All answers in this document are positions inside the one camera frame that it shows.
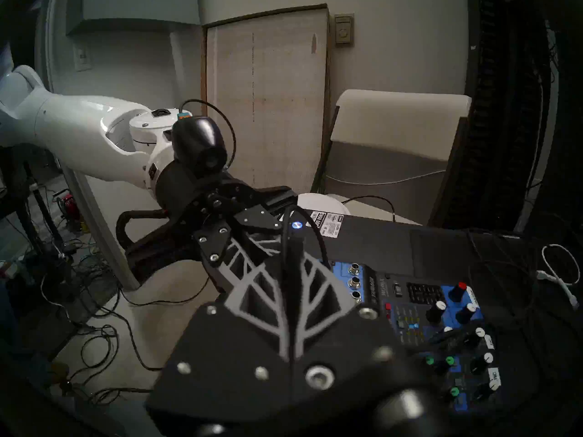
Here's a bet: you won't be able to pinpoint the red black floor device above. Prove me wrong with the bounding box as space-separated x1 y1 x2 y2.
57 190 83 224

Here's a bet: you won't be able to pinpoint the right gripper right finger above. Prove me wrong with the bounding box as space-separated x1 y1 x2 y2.
291 245 434 403

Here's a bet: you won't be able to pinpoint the blue black audio mixer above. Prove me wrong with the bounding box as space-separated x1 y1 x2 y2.
330 259 506 414

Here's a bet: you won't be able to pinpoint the thin white cable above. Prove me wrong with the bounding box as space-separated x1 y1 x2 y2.
326 170 447 186

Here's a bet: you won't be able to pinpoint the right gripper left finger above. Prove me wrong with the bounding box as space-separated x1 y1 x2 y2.
146 245 293 424

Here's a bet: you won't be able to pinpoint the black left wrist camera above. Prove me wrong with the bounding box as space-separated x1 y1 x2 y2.
172 117 228 178

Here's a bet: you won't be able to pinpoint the cream folding chair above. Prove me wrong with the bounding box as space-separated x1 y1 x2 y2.
310 89 472 227

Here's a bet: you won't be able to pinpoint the thin black cable with plug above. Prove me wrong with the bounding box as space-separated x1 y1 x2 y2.
342 195 397 223

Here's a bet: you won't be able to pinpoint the tangled thin black cables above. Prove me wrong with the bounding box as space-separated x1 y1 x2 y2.
465 229 583 350

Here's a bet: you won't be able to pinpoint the white wall outlet plate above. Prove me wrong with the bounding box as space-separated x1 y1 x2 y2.
73 42 92 72

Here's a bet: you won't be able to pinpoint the coiled white USB cable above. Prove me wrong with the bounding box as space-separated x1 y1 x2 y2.
537 244 581 309

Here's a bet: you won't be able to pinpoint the beige leaning board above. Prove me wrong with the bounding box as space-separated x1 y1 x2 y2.
203 4 331 195

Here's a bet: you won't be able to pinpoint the grey wall cabinet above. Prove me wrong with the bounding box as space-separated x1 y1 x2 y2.
66 0 201 36

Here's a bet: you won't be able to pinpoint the beige wall switch plate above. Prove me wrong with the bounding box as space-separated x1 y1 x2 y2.
335 14 355 45

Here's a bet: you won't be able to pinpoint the thin black floor cable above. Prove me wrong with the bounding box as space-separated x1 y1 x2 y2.
41 277 211 405

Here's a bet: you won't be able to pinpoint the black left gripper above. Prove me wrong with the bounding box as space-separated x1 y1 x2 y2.
124 161 299 305

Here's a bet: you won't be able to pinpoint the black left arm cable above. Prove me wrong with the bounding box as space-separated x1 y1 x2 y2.
116 208 170 254

